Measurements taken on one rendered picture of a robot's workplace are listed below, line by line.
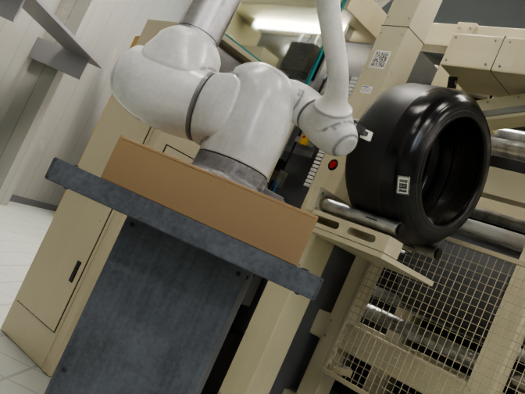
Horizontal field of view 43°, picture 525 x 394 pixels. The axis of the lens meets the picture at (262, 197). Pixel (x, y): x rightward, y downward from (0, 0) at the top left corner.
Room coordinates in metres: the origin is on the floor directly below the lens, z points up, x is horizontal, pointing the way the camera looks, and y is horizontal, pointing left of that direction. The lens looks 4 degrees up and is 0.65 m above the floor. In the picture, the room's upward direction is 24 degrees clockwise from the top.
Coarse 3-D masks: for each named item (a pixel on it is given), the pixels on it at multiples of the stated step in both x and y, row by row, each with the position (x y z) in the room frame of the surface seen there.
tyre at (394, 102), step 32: (384, 96) 2.25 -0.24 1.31; (416, 96) 2.18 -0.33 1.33; (448, 96) 2.17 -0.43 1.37; (384, 128) 2.16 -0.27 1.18; (416, 128) 2.10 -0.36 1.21; (448, 128) 2.52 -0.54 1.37; (480, 128) 2.29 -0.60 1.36; (352, 160) 2.24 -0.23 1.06; (384, 160) 2.14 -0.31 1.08; (416, 160) 2.10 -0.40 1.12; (448, 160) 2.57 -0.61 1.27; (480, 160) 2.39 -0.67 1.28; (352, 192) 2.29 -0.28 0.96; (384, 192) 2.17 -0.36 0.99; (416, 192) 2.15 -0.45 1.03; (448, 192) 2.55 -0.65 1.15; (480, 192) 2.42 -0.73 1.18; (416, 224) 2.21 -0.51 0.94; (448, 224) 2.34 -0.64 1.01
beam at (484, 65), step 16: (448, 48) 2.64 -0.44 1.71; (464, 48) 2.59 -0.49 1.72; (480, 48) 2.54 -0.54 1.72; (496, 48) 2.49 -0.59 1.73; (512, 48) 2.45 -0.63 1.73; (448, 64) 2.62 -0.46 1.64; (464, 64) 2.57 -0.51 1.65; (480, 64) 2.52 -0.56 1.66; (496, 64) 2.47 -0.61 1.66; (512, 64) 2.43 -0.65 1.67; (464, 80) 2.69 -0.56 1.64; (480, 80) 2.61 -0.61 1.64; (496, 80) 2.54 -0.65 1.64; (512, 80) 2.47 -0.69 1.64
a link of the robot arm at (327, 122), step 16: (320, 0) 1.62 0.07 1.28; (336, 0) 1.61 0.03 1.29; (320, 16) 1.63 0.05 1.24; (336, 16) 1.62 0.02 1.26; (320, 32) 1.65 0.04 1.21; (336, 32) 1.62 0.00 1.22; (336, 48) 1.63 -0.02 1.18; (336, 64) 1.64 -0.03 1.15; (336, 80) 1.65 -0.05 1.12; (336, 96) 1.66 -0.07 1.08; (304, 112) 1.76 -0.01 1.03; (320, 112) 1.68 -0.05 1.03; (336, 112) 1.68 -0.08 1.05; (304, 128) 1.76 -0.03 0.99; (320, 128) 1.69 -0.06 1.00; (336, 128) 1.68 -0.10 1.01; (352, 128) 1.69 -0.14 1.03; (320, 144) 1.71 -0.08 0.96; (336, 144) 1.68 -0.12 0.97; (352, 144) 1.70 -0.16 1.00
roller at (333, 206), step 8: (328, 200) 2.39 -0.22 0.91; (328, 208) 2.38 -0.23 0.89; (336, 208) 2.35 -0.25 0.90; (344, 208) 2.33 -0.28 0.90; (352, 208) 2.31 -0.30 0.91; (344, 216) 2.33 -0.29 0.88; (352, 216) 2.29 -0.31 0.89; (360, 216) 2.27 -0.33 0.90; (368, 216) 2.25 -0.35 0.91; (376, 216) 2.23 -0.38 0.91; (368, 224) 2.25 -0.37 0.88; (376, 224) 2.22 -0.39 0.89; (384, 224) 2.19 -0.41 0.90; (392, 224) 2.17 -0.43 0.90; (400, 224) 2.16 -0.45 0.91; (392, 232) 2.18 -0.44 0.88; (400, 232) 2.17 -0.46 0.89
